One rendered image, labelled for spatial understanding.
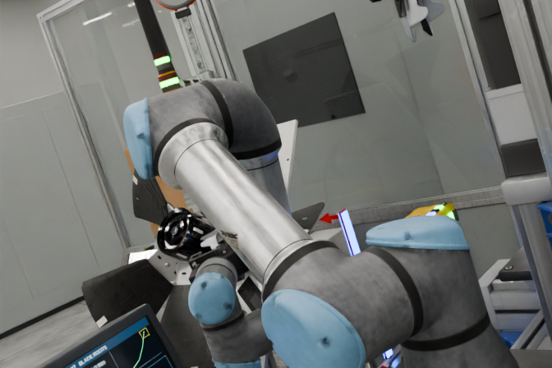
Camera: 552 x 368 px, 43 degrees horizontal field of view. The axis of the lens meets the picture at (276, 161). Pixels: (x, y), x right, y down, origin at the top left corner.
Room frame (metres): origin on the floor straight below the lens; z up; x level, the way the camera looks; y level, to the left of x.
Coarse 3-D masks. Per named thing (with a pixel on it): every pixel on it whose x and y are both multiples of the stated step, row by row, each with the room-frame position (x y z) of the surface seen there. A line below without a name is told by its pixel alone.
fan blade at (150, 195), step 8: (136, 176) 1.92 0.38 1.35; (144, 184) 1.87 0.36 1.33; (152, 184) 1.82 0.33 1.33; (136, 192) 1.93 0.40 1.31; (144, 192) 1.88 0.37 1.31; (152, 192) 1.82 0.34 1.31; (160, 192) 1.77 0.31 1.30; (144, 200) 1.90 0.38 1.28; (152, 200) 1.83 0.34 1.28; (160, 200) 1.77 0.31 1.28; (136, 208) 1.95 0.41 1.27; (144, 208) 1.91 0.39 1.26; (152, 208) 1.86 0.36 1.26; (160, 208) 1.79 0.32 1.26; (136, 216) 1.96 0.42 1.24; (144, 216) 1.92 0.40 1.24; (152, 216) 1.87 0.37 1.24; (160, 216) 1.82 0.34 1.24
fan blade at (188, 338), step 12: (180, 288) 1.57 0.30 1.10; (168, 300) 1.55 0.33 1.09; (180, 300) 1.55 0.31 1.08; (168, 312) 1.53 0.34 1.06; (180, 312) 1.53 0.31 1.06; (168, 324) 1.52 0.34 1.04; (180, 324) 1.51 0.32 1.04; (192, 324) 1.51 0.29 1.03; (168, 336) 1.50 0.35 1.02; (180, 336) 1.50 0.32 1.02; (192, 336) 1.49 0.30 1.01; (204, 336) 1.49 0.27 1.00; (180, 348) 1.48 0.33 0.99; (192, 348) 1.47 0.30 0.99; (204, 348) 1.47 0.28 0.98; (192, 360) 1.46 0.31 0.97; (204, 360) 1.46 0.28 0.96
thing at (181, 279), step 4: (180, 264) 1.62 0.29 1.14; (184, 264) 1.62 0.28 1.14; (188, 264) 1.62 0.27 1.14; (192, 264) 1.62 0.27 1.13; (196, 264) 1.62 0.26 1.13; (176, 268) 1.61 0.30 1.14; (180, 268) 1.61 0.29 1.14; (184, 268) 1.61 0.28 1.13; (188, 268) 1.61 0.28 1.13; (180, 272) 1.60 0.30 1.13; (188, 272) 1.61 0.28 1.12; (180, 276) 1.60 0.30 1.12; (184, 276) 1.60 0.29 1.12; (188, 276) 1.60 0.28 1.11; (180, 280) 1.59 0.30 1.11; (184, 280) 1.59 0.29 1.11; (188, 280) 1.59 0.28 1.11; (180, 284) 1.58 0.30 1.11; (184, 284) 1.58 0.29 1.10
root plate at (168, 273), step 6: (156, 252) 1.69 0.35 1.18; (150, 258) 1.69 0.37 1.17; (156, 258) 1.69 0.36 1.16; (162, 258) 1.69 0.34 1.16; (168, 258) 1.69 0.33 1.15; (156, 264) 1.69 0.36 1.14; (162, 264) 1.69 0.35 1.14; (174, 264) 1.69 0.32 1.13; (162, 270) 1.69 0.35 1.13; (168, 270) 1.69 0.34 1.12; (174, 270) 1.69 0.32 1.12; (168, 276) 1.69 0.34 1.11; (174, 276) 1.69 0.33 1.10; (174, 282) 1.69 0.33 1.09
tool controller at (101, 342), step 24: (144, 312) 0.91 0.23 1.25; (96, 336) 0.85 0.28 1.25; (120, 336) 0.87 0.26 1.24; (144, 336) 0.89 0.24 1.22; (48, 360) 0.87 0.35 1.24; (72, 360) 0.81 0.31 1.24; (96, 360) 0.83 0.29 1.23; (120, 360) 0.85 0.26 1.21; (144, 360) 0.87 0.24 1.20; (168, 360) 0.89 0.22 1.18
